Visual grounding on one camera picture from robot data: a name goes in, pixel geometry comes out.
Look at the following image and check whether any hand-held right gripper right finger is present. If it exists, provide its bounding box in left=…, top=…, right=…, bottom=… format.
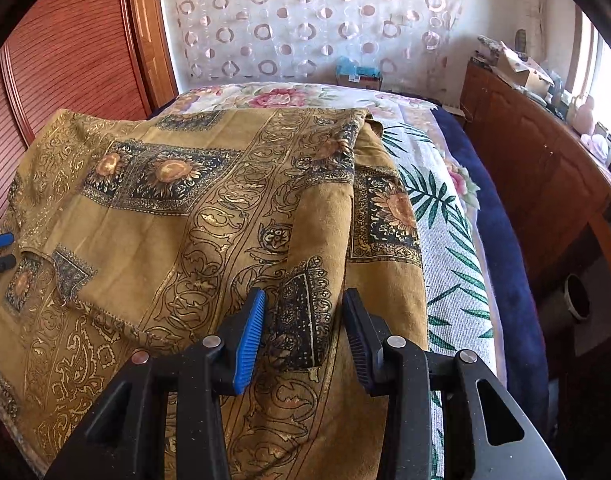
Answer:
left=342, top=287, right=569, bottom=480

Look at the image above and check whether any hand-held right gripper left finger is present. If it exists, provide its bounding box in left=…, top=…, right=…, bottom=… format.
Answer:
left=44, top=287, right=268, bottom=480

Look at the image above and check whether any golden paisley garment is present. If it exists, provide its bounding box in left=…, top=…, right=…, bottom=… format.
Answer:
left=0, top=107, right=431, bottom=480

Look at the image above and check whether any palm leaf bed sheet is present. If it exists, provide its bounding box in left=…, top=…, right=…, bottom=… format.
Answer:
left=373, top=115, right=503, bottom=480

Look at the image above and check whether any navy blue blanket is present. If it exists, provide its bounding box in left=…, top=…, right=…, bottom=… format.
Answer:
left=433, top=107, right=551, bottom=431

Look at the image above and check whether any wooden louvered wardrobe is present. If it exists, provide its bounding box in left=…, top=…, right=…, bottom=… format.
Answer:
left=0, top=0, right=180, bottom=233

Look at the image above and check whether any dark waste bin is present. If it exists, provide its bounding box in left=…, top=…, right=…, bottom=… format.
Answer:
left=535, top=274, right=592, bottom=341

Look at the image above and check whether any wooden sideboard cabinet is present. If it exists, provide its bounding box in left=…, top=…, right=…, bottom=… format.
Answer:
left=458, top=60, right=611, bottom=311

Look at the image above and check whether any blue plastic bag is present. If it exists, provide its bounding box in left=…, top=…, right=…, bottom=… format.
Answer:
left=335, top=56, right=381, bottom=77

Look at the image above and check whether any white cap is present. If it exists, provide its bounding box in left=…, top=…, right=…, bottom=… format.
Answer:
left=580, top=132, right=610, bottom=161

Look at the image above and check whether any open cardboard box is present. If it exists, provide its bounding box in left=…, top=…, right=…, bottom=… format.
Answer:
left=500, top=42, right=556, bottom=93

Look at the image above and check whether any patterned cloth pile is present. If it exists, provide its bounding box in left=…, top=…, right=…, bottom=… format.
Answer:
left=473, top=35, right=503, bottom=68

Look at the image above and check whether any circle-patterned sheer curtain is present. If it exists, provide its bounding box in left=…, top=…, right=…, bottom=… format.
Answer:
left=155, top=0, right=469, bottom=81

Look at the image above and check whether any wooden framed window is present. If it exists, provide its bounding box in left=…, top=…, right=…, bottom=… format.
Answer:
left=573, top=10, right=611, bottom=126

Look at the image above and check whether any tied window curtain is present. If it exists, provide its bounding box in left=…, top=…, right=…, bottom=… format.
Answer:
left=510, top=0, right=549, bottom=51

